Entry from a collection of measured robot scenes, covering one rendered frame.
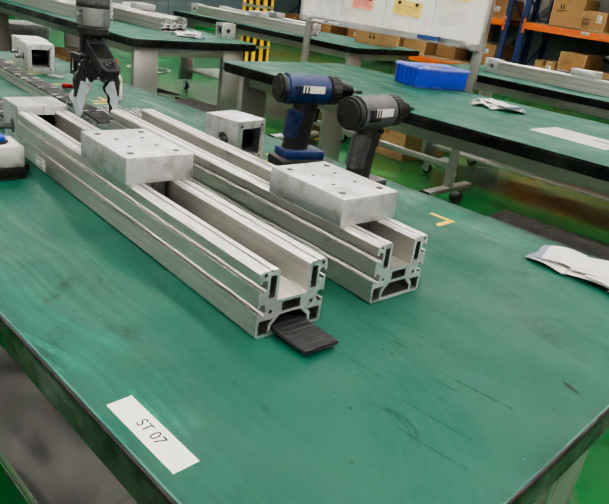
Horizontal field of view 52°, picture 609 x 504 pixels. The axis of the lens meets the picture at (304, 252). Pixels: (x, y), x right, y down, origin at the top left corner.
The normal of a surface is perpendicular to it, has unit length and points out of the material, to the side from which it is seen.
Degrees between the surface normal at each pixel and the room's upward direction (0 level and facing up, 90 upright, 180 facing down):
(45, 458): 0
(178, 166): 90
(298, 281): 90
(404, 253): 90
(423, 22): 90
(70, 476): 0
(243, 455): 0
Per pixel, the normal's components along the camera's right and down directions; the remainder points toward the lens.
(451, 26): -0.71, 0.19
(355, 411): 0.13, -0.91
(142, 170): 0.64, 0.37
